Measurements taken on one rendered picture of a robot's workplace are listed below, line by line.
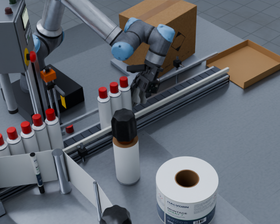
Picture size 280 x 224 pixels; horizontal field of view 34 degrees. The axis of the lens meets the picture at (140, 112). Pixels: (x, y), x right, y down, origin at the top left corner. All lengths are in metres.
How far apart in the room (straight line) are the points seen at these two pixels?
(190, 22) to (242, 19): 2.33
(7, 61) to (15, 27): 0.13
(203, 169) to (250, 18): 3.21
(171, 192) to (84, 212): 0.33
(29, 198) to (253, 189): 0.81
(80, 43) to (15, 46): 1.10
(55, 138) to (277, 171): 0.85
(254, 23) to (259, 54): 2.08
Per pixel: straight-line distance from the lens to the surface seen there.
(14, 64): 1.55
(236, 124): 2.00
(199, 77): 2.17
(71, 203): 1.64
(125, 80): 1.81
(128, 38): 1.74
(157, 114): 1.97
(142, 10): 2.23
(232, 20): 4.54
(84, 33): 2.67
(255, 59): 2.42
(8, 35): 1.49
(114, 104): 1.82
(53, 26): 2.06
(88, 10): 1.74
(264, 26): 4.48
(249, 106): 2.11
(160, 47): 1.81
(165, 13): 2.20
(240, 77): 2.28
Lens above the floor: 2.13
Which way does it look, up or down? 39 degrees down
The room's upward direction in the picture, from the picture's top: 3 degrees counter-clockwise
